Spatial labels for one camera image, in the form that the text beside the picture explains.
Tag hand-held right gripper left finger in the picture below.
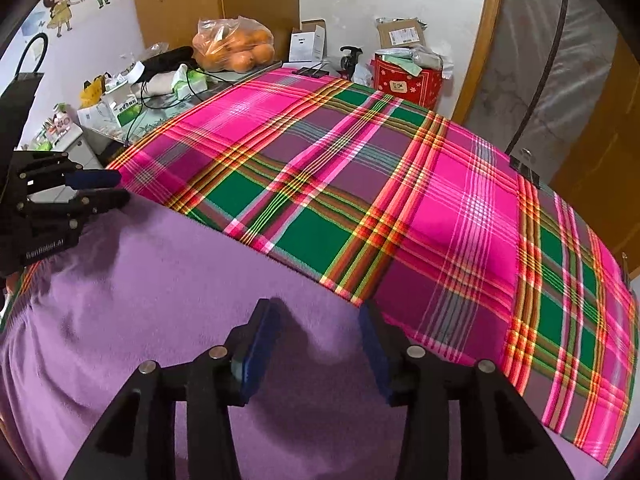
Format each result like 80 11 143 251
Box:
65 299 281 480

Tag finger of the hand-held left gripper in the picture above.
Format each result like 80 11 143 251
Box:
19 151 122 196
17 189 132 239

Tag white cabinet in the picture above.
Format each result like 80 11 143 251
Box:
30 125 103 168

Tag small yellow bag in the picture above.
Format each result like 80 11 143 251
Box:
80 76 108 108

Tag purple fleece cloth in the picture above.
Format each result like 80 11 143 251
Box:
0 192 608 480

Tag wooden door frame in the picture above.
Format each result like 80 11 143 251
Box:
452 0 508 123

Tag brown cardboard box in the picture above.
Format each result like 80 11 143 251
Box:
376 17 423 50

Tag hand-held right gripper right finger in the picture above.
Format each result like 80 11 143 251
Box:
359 301 576 480

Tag black binder clip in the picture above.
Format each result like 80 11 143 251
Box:
509 149 542 188

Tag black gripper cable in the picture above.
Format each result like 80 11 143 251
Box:
15 32 50 78

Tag clear plastic door curtain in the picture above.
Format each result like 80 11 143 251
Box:
467 0 621 186

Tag folding table with glass top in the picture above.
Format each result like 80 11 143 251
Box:
107 60 286 147

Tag open white carton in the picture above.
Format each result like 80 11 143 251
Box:
290 19 327 63

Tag black hand pump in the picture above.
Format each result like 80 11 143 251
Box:
339 46 363 78

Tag clear bag of oranges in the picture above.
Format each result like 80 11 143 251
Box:
192 16 276 73

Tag wooden door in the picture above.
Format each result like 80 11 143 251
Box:
550 35 640 281

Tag thin black cable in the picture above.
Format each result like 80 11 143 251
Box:
125 80 166 141

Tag pink green plaid bedsheet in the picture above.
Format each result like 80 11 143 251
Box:
0 67 632 466

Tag black cloth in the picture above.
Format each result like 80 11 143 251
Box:
140 46 196 81

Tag grey white parcel bags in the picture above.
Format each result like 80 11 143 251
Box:
377 45 453 78

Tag green white medicine box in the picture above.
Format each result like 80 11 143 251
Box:
102 95 143 128

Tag red dotted box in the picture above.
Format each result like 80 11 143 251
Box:
370 57 443 110

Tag green tissue pack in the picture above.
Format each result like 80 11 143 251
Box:
172 65 208 98

